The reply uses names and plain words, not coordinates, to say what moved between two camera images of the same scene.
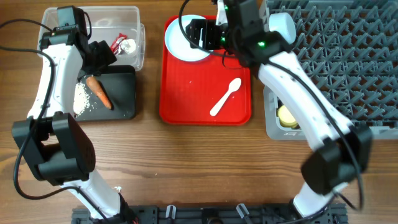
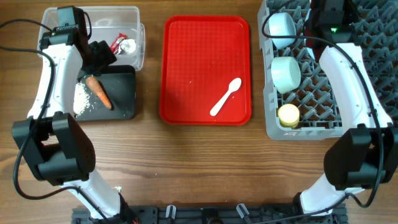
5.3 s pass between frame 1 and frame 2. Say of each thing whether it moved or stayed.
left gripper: stayed
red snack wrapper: stayed
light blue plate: moved
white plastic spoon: stayed
